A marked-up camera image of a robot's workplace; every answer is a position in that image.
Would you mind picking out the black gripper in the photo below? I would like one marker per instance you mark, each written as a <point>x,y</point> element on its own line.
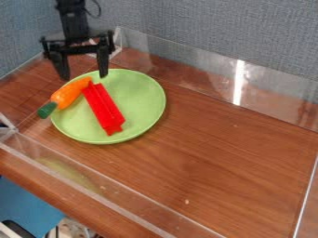
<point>98,43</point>

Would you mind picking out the red star-shaped bar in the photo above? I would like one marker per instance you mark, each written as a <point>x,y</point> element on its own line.
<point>104,108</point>

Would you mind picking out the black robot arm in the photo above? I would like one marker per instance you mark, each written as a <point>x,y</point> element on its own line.
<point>74,13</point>

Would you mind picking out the orange toy carrot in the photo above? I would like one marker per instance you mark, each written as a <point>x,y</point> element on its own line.
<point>64,96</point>

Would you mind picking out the blue box under table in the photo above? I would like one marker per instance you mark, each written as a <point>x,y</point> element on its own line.
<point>26,209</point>

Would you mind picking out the clear acrylic enclosure wall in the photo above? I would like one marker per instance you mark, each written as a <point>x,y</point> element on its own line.
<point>226,167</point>

